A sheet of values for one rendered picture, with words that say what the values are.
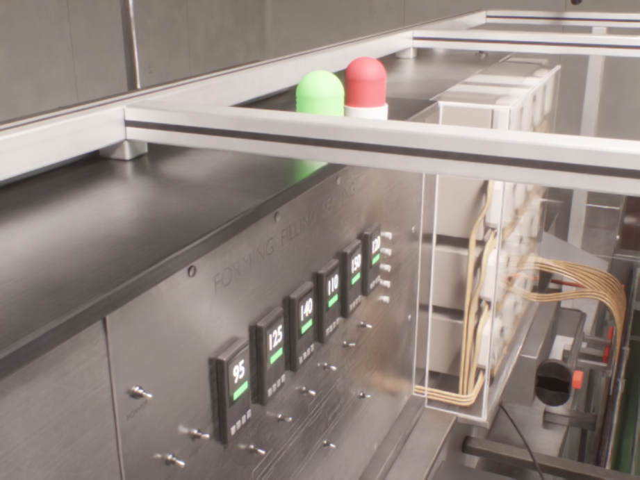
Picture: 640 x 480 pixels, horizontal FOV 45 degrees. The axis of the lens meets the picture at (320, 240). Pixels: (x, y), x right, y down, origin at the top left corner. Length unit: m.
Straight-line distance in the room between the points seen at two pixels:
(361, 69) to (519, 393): 0.93
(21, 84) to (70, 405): 3.88
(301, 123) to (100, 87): 4.14
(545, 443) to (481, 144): 1.37
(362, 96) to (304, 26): 5.45
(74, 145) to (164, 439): 0.31
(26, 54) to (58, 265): 3.86
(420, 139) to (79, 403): 0.37
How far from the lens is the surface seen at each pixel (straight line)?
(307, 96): 0.92
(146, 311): 0.63
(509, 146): 0.71
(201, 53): 5.78
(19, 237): 0.67
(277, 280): 0.83
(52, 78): 4.58
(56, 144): 0.81
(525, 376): 1.74
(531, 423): 2.07
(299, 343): 0.89
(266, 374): 0.82
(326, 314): 0.95
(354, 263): 1.01
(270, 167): 0.84
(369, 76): 1.06
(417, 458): 1.34
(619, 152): 0.70
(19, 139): 0.77
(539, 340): 1.79
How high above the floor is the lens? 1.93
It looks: 20 degrees down
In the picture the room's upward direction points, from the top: straight up
